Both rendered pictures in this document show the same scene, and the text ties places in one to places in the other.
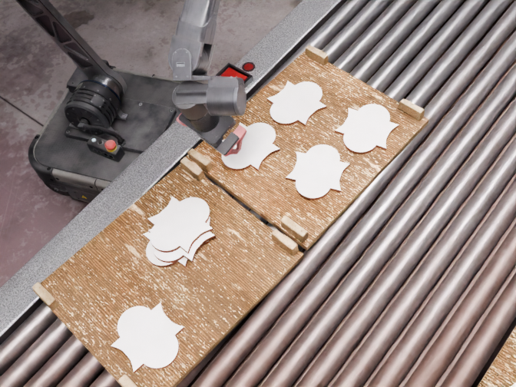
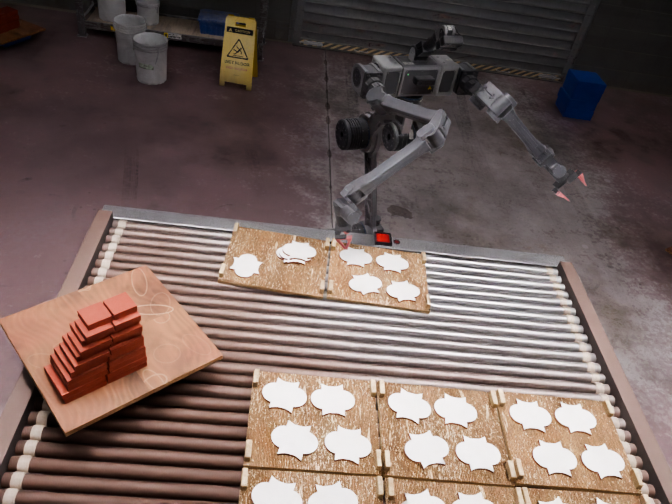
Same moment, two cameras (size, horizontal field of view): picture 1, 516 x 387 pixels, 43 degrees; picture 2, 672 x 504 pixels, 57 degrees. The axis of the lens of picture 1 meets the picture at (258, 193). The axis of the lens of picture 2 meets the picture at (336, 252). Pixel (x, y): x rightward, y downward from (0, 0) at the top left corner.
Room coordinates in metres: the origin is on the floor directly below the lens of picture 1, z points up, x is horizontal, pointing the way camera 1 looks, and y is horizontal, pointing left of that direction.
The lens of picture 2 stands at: (-0.84, -1.05, 2.58)
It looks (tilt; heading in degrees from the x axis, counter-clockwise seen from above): 39 degrees down; 34
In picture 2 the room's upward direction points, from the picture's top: 11 degrees clockwise
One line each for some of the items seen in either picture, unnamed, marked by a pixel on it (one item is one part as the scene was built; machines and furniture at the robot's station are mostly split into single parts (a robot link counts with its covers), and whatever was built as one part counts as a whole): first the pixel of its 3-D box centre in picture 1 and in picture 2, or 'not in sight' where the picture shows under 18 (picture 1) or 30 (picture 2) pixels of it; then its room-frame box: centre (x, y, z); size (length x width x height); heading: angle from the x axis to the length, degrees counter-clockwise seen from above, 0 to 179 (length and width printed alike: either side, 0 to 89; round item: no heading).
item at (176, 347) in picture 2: not in sight; (111, 339); (-0.17, 0.18, 1.03); 0.50 x 0.50 x 0.02; 82
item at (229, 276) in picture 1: (168, 273); (276, 260); (0.60, 0.20, 0.93); 0.41 x 0.35 x 0.02; 128
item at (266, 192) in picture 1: (306, 140); (378, 275); (0.86, -0.13, 0.93); 0.41 x 0.35 x 0.02; 129
